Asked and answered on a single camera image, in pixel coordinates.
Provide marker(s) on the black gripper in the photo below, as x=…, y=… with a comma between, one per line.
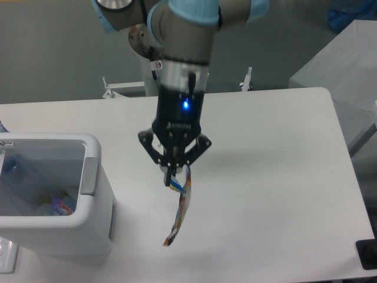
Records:
x=178, y=113

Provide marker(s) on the blue snack wrapper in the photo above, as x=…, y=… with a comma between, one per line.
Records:
x=184, y=201

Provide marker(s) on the crushed clear plastic bottle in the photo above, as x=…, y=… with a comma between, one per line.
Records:
x=32, y=192

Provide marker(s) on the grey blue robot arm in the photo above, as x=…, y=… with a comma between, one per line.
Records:
x=186, y=31

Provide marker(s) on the white trash can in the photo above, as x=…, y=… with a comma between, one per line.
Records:
x=71, y=160

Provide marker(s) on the blue patterned object at edge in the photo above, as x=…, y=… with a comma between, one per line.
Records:
x=3, y=128

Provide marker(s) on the white covered side table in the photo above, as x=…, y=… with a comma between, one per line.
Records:
x=346, y=67

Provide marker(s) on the blue bag in background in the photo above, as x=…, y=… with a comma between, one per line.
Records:
x=343, y=13

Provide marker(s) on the black clamp at table edge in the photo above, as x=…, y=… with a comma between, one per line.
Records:
x=367, y=253

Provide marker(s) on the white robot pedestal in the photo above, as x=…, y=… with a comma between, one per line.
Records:
x=150, y=54

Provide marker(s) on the white pedestal base frame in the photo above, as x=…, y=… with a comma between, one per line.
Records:
x=123, y=87

